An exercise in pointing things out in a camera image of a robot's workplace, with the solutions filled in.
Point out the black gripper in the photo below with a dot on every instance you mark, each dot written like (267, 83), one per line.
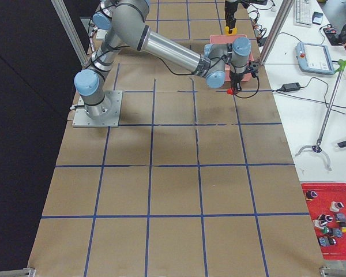
(236, 78)
(229, 12)

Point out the yellow toy block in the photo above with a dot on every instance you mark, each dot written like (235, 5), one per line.
(230, 31)

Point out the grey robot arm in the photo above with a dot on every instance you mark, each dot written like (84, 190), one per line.
(105, 17)
(210, 65)

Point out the black power adapter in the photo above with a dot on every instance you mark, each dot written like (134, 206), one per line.
(289, 87)

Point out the white keyboard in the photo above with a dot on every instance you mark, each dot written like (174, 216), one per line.
(302, 13)

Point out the robot teach pendant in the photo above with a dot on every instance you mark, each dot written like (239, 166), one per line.
(314, 58)

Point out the red parts tray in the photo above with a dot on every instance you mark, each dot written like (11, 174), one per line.
(327, 208)

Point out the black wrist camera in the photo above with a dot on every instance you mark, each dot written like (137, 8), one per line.
(252, 68)

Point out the aluminium frame post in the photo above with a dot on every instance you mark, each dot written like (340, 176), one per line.
(279, 21)

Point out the green handled grabber tool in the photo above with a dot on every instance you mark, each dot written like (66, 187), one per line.
(316, 148)

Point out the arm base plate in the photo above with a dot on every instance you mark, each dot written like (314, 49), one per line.
(106, 114)

